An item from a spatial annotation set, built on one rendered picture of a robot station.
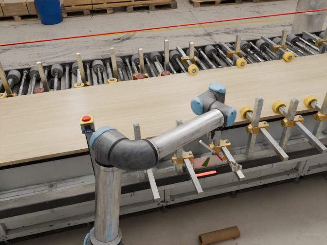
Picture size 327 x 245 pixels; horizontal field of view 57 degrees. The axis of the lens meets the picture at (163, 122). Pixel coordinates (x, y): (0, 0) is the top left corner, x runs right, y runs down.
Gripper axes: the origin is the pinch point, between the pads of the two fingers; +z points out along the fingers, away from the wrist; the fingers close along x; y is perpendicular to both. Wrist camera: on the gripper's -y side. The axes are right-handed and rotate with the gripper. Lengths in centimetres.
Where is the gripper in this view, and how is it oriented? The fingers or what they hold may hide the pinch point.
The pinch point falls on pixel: (209, 140)
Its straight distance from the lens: 182.6
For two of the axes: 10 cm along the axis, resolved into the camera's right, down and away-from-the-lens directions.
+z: 0.2, 8.0, 6.0
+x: -2.4, -5.8, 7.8
